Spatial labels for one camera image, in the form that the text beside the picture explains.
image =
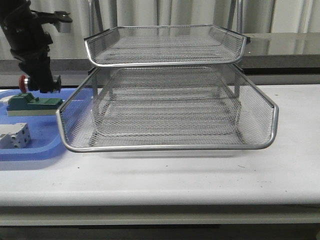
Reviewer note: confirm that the blue plastic tray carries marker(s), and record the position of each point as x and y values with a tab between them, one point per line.
44	148

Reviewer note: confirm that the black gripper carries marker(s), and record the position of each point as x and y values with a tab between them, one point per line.
29	43

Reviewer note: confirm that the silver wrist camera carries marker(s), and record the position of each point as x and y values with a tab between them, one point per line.
64	27

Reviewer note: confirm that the green and beige switch block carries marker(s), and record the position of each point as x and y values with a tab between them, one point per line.
25	104

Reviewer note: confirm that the grey background counter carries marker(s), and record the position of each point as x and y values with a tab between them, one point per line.
269	59

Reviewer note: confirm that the white component in blue tray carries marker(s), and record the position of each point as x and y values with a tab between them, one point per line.
5	100

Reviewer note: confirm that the silver mesh tray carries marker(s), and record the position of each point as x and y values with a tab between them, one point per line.
166	122
137	46
256	126

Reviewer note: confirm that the red emergency stop button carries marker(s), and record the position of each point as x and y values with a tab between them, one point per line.
27	84

